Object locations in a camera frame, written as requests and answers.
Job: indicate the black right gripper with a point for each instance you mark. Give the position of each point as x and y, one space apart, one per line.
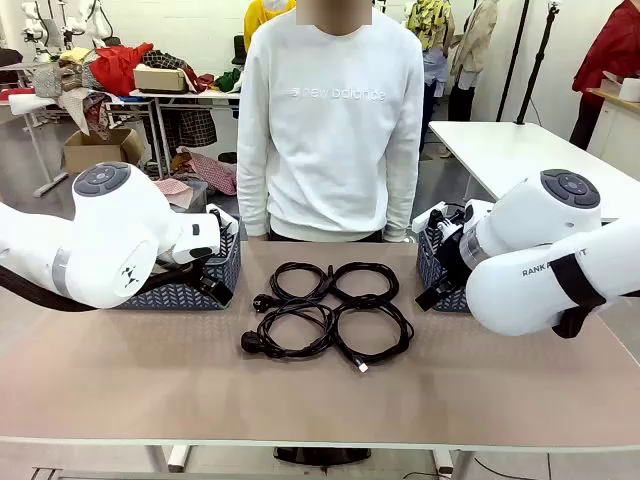
452 265

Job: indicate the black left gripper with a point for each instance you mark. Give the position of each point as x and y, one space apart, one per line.
202 272

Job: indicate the person's right forearm white sleeve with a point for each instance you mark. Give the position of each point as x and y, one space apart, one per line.
252 200

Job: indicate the person's left forearm white sleeve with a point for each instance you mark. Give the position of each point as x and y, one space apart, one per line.
402 200

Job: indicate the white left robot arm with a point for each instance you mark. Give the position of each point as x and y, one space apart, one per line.
110 225

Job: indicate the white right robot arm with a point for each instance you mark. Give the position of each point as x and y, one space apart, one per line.
515 300

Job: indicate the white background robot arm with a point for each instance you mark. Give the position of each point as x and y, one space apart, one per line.
92 17
42 25

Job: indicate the grey-blue woven plastic basket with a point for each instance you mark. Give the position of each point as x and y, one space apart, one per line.
175 297
426 260

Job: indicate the pink checked cloth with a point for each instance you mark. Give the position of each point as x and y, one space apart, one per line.
172 189

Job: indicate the red checked cloth heap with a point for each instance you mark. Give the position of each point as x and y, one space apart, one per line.
215 172

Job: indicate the white table leg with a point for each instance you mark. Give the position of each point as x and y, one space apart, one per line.
445 462
177 457

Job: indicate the white background table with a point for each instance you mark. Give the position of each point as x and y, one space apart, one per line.
500 145

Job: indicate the dark checked hanging cloth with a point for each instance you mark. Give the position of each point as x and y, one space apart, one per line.
195 127

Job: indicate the person in white sweatshirt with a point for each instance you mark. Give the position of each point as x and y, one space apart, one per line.
330 150

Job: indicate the open cardboard box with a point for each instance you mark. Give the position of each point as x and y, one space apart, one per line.
100 155

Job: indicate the white clothes table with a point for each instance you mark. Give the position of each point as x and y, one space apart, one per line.
200 95

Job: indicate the green cloth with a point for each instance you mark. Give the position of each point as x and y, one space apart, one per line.
230 80

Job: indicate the cardboard box on table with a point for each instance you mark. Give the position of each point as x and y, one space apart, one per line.
157 79

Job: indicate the red cloth pile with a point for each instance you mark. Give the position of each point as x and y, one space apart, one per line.
117 70

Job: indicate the black tripod pole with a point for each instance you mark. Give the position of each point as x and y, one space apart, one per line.
512 60
537 60

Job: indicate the white ironing board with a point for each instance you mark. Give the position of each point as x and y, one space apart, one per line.
30 102

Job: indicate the yellow garment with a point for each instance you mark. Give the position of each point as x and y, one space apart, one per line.
255 20

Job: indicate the yellow patterned shirt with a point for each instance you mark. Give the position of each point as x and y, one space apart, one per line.
430 20

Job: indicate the person in red jacket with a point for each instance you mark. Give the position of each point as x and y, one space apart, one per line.
615 50

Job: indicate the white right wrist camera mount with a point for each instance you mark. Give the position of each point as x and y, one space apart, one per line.
425 221

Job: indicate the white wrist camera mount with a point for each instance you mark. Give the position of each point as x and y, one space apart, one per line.
212 208
425 221

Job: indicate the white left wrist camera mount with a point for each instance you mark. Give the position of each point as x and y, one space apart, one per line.
212 208

